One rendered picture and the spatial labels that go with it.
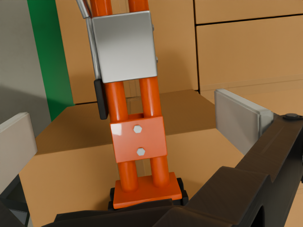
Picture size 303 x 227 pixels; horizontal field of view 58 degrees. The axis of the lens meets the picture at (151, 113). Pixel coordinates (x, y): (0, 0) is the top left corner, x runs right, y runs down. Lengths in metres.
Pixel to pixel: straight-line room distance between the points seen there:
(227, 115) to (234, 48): 0.73
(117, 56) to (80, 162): 0.25
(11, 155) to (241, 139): 0.13
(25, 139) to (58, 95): 1.27
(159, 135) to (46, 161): 0.25
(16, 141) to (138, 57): 0.17
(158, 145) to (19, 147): 0.18
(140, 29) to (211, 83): 0.61
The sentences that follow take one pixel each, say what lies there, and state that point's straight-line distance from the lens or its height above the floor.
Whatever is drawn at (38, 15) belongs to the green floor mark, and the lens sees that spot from 1.46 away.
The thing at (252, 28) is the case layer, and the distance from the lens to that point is 0.93.
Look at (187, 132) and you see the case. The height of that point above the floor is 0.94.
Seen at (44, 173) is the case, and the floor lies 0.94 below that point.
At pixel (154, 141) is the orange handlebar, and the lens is 0.32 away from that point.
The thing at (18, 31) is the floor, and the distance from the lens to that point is 1.49.
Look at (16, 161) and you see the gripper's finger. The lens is 0.18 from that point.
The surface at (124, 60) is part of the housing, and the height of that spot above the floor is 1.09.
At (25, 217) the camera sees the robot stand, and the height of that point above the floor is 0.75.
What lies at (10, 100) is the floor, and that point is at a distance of 1.54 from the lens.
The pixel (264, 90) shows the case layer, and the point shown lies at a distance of 0.96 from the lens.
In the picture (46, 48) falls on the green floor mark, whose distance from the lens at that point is 1.45.
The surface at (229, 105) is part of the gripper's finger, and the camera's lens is 0.17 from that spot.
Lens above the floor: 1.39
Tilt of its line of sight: 75 degrees down
